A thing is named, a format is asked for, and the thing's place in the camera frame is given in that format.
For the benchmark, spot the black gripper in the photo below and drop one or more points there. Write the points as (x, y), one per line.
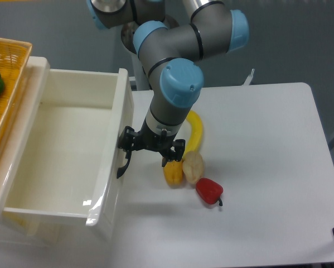
(145, 139)

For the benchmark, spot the black top drawer handle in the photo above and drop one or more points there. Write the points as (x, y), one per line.
(122, 170)

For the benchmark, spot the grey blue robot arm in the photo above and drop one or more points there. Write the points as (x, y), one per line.
(168, 57)

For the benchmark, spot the white drawer cabinet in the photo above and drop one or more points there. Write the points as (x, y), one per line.
(14, 228)

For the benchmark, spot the yellow toy bell pepper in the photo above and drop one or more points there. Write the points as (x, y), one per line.
(173, 173)

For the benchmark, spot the cream toy garlic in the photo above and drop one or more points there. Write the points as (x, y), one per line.
(193, 167)

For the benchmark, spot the yellow toy banana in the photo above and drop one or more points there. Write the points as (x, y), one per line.
(197, 132)

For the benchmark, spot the red toy bell pepper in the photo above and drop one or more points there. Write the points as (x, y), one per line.
(209, 191)

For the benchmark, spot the yellow woven basket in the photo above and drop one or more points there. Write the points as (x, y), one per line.
(14, 56)

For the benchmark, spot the white right clamp bracket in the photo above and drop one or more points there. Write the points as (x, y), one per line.
(249, 78)

